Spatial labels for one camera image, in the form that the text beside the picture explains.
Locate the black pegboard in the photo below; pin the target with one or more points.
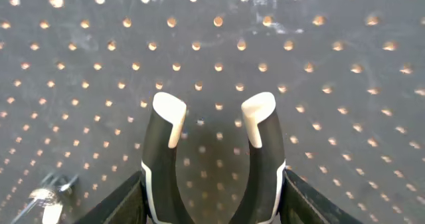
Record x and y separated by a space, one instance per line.
265 31

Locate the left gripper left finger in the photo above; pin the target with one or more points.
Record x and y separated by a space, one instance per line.
123 204

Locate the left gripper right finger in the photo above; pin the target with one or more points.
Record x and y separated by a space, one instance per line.
305 207

